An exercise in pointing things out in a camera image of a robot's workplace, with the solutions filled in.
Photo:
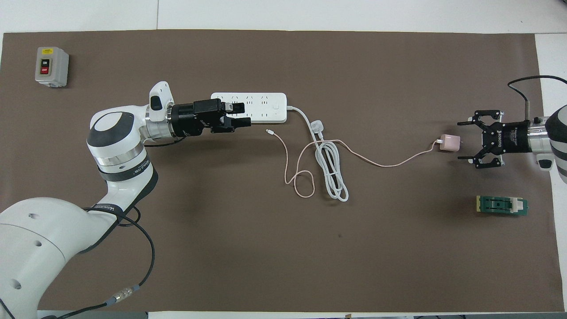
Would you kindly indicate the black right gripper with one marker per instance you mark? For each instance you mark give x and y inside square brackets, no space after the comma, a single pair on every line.
[507,138]

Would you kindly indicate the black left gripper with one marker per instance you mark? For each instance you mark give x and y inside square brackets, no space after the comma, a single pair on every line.
[199,117]

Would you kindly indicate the white power strip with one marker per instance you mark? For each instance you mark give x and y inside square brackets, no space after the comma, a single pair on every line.
[266,104]

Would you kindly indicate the pink charger block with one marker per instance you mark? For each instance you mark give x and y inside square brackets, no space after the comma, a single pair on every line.
[451,143]

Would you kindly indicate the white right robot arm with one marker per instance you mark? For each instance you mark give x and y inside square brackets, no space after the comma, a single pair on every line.
[558,141]

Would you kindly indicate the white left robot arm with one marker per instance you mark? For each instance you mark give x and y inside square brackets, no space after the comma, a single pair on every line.
[115,137]

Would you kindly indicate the brown paper mat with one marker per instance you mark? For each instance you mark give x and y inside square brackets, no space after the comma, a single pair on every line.
[283,248]

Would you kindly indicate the green knife switch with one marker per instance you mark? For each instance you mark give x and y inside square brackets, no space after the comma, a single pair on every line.
[498,205]

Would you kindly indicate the grey on-off switch box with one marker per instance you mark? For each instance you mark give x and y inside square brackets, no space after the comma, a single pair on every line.
[53,66]

